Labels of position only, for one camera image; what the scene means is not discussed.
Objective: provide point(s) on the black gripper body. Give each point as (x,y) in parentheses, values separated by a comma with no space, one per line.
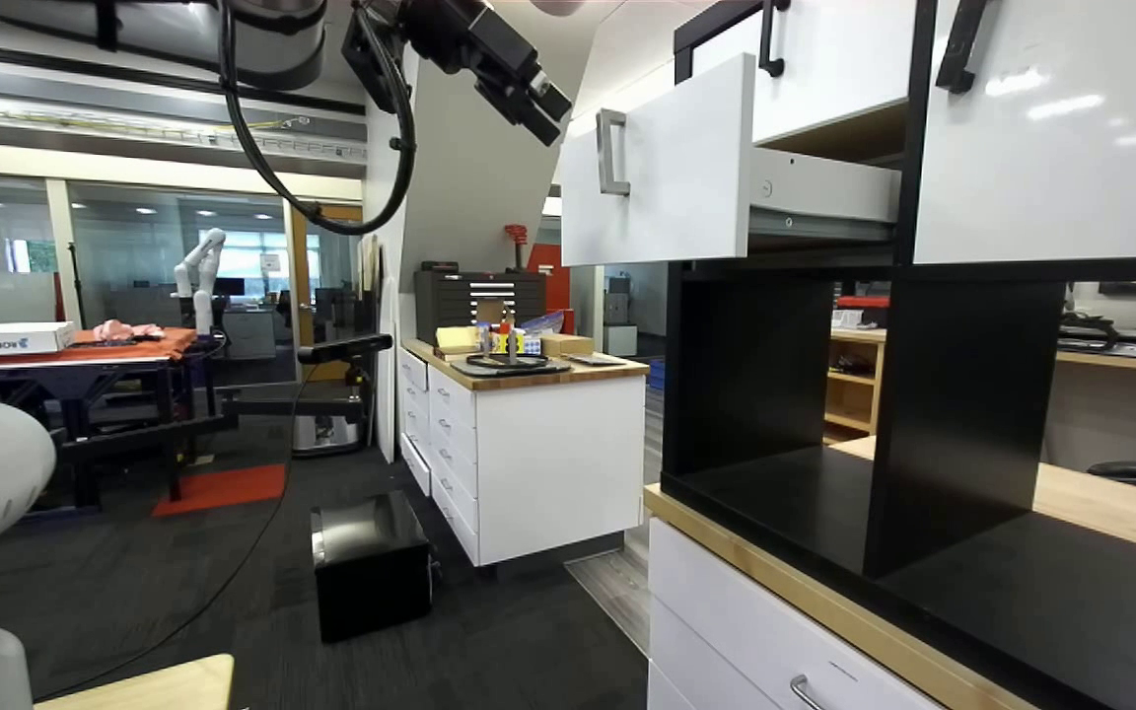
(476,42)

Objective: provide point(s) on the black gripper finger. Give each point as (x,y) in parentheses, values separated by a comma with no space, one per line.
(530,121)
(548,95)

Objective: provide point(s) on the small white background robot arm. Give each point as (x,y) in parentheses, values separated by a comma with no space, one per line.
(197,270)

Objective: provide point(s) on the wooden open shelf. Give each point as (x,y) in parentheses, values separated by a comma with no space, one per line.
(855,380)

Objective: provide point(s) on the red panel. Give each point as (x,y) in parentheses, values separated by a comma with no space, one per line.
(547,289)

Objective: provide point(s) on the black tool chest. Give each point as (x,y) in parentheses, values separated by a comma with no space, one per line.
(461,300)

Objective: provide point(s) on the small wooden box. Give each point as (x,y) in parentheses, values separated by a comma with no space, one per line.
(568,346)

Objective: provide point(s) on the black round plate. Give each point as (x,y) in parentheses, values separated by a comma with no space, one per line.
(510,363)

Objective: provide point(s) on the black metal stand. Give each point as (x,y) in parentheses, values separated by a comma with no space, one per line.
(331,347)

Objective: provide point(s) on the white island cabinet, wood top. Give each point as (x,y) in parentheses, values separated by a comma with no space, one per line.
(553,459)

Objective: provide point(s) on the black box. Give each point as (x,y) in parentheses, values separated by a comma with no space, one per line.
(372,572)

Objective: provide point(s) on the red floor mat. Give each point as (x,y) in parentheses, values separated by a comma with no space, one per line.
(217,492)

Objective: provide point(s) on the red-topped workbench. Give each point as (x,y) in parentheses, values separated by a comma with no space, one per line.
(97,356)

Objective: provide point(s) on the white base cabinet, wood top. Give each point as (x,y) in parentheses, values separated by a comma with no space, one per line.
(740,615)

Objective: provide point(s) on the white flat box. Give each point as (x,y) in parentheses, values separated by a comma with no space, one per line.
(3,337)

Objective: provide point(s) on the wooden table corner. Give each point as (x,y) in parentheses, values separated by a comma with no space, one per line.
(156,686)

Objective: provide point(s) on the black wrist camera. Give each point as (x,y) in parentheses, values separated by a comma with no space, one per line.
(368,42)

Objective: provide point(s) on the black shelf unit frame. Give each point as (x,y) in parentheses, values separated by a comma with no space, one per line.
(752,380)

